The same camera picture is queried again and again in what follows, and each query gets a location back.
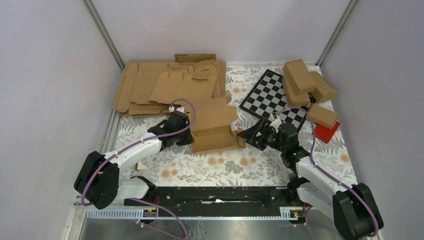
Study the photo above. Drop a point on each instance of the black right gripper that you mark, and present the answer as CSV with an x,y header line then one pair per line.
x,y
250,134

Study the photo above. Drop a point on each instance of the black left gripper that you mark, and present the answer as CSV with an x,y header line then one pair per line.
x,y
188,140

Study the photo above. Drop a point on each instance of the cardboard box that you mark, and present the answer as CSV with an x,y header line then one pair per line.
x,y
299,77
323,91
211,127
322,116
294,100

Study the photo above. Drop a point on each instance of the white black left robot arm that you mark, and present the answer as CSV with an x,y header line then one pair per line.
x,y
99,180

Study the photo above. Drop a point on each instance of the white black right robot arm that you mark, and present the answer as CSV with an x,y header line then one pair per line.
x,y
331,188

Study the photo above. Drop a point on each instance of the cardboard box on red block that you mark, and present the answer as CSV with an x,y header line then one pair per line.
x,y
322,116

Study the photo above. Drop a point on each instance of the black white chessboard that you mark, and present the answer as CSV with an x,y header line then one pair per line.
x,y
268,96

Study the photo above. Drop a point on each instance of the stack of flat cardboard sheets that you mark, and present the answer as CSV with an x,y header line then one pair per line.
x,y
148,87

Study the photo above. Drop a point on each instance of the floral patterned tablecloth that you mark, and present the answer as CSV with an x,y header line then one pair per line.
x,y
178,166

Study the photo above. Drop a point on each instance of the red flat block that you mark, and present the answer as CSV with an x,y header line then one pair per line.
x,y
325,134

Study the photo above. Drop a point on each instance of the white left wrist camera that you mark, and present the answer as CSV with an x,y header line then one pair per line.
x,y
173,108

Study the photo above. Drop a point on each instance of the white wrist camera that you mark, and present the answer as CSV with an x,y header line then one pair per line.
x,y
173,108
275,124

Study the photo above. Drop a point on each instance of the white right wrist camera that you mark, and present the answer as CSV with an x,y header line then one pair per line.
x,y
275,124

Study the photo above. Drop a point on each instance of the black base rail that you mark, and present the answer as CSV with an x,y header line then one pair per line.
x,y
222,201

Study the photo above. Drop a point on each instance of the aluminium frame rail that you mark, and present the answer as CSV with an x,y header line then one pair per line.
x,y
119,211

